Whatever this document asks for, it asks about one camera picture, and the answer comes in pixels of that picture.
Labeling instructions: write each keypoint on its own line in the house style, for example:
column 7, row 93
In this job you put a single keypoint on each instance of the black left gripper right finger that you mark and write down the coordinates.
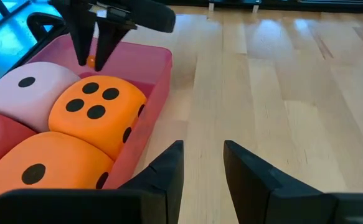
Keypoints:
column 256, row 199

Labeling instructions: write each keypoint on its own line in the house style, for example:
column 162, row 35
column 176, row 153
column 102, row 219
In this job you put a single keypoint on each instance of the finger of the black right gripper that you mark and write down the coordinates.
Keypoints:
column 106, row 40
column 83, row 34

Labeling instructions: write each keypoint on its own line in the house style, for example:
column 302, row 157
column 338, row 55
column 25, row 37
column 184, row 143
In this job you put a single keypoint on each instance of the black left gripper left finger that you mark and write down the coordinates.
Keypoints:
column 156, row 202

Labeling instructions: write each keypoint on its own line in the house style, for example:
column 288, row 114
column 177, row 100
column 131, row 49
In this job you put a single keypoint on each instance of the small orange die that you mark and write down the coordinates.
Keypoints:
column 91, row 61

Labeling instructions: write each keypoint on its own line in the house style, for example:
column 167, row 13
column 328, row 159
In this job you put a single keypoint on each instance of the translucent red plastic bin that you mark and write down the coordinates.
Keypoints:
column 144, row 62

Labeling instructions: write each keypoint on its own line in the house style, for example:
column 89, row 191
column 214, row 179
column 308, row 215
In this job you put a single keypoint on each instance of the large pink foam die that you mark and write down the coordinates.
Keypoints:
column 28, row 99

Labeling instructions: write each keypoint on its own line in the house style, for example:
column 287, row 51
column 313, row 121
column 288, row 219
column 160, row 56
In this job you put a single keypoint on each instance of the large orange foam die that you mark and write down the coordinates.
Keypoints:
column 69, row 161
column 106, row 130

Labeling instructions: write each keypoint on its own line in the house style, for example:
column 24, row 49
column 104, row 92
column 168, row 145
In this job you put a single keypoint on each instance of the large red foam die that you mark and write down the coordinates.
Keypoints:
column 3, row 140

